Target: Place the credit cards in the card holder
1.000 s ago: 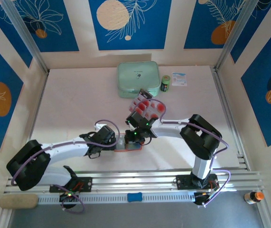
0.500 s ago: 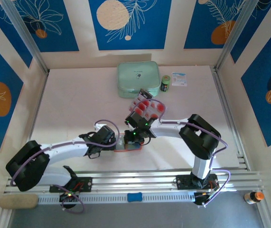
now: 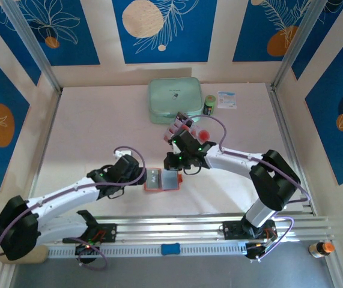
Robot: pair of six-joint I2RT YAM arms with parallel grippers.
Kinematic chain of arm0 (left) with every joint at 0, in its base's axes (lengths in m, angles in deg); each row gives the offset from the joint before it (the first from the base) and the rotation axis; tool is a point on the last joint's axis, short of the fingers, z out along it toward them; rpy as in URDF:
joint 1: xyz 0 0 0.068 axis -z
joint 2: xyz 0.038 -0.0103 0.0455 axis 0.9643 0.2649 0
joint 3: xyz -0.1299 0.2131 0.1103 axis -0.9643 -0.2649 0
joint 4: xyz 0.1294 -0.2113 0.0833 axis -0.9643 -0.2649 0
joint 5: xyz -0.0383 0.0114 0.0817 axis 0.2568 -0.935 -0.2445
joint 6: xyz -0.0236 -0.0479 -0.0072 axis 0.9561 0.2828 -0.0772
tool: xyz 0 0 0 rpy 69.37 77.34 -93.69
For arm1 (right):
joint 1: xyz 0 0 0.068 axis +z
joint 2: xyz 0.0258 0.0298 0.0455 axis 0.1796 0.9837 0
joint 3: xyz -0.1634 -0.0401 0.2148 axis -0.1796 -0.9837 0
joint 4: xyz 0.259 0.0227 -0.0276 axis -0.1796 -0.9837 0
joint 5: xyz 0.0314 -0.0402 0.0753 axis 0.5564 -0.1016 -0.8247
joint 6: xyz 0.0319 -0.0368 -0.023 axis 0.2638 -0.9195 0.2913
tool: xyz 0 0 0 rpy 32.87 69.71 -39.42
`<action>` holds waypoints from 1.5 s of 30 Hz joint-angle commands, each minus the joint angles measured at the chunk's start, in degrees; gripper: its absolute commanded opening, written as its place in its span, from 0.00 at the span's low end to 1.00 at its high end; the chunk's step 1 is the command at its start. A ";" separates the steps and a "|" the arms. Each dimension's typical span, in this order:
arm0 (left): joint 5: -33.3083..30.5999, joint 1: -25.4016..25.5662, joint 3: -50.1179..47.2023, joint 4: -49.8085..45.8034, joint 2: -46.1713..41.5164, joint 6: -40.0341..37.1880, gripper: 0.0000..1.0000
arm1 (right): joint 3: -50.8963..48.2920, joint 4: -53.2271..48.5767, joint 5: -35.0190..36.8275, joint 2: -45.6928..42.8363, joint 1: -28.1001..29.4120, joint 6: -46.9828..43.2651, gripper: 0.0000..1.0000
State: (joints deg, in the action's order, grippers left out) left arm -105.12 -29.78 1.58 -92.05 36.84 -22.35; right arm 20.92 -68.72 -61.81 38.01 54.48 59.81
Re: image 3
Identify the orange leather card holder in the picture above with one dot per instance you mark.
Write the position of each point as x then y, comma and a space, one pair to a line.
171, 180

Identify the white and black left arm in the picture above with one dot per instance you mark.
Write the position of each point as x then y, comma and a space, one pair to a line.
66, 198

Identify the credit card with red circle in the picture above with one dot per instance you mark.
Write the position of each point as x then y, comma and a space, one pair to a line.
167, 136
204, 134
183, 126

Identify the mint green zip pouch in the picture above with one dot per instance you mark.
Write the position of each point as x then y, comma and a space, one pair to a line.
174, 99

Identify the white and blue packet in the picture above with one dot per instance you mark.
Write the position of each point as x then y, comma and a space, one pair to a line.
227, 100

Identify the blue bone-shaped clip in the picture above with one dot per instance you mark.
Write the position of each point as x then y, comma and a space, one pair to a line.
170, 249

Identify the beige foam block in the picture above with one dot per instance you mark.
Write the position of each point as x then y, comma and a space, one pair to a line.
42, 253

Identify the brown bottle orange cap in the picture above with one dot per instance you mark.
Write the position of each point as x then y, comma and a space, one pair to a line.
321, 249

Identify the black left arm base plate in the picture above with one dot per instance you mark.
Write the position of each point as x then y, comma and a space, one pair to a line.
108, 232

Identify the aluminium rail beam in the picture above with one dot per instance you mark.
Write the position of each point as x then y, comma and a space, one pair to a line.
171, 228

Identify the aluminium table side rail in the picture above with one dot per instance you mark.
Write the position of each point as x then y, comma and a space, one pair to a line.
47, 135
284, 126

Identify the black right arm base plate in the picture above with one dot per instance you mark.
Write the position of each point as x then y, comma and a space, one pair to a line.
231, 229

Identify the aluminium frame post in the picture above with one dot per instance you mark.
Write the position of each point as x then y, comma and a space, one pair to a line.
32, 45
297, 45

